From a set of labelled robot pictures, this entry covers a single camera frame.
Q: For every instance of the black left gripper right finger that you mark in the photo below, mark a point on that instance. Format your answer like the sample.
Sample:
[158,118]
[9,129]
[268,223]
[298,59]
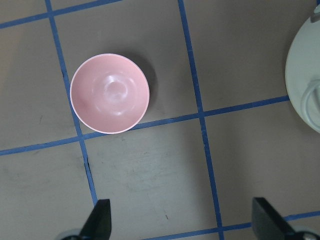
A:
[268,224]

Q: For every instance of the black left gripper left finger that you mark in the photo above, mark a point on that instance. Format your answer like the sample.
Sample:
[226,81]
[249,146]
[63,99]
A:
[98,225]

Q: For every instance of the pale green cooking pot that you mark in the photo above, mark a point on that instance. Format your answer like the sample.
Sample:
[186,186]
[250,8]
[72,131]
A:
[302,71]

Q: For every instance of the pink bowl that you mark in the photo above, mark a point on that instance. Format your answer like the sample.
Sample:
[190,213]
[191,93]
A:
[109,93]

